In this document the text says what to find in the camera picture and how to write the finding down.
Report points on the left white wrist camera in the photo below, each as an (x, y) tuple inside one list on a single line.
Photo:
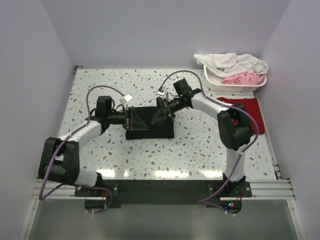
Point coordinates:
[(126, 98)]

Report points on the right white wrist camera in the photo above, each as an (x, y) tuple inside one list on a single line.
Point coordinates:
[(162, 93)]

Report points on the folded red t shirt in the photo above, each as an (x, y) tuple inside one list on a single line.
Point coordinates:
[(252, 107)]

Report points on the aluminium extrusion rail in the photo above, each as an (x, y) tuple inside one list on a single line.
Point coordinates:
[(260, 189)]

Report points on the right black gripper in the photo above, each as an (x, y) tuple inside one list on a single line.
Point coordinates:
[(161, 113)]

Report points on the black t shirt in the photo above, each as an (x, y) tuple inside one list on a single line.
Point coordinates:
[(146, 113)]

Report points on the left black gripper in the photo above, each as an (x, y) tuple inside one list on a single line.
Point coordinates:
[(131, 121)]

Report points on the white perforated laundry basket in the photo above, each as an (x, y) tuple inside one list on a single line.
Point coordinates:
[(213, 82)]

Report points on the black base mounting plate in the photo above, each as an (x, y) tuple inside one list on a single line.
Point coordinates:
[(116, 193)]

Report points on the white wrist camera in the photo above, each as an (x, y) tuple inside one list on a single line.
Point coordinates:
[(126, 98), (162, 93)]

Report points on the pink crumpled t shirt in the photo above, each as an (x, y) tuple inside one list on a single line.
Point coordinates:
[(247, 79)]

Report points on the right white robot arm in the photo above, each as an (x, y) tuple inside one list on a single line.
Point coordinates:
[(234, 124)]

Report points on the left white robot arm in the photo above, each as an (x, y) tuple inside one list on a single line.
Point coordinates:
[(60, 160)]

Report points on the white crumpled t shirt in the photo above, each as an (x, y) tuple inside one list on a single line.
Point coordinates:
[(231, 64)]

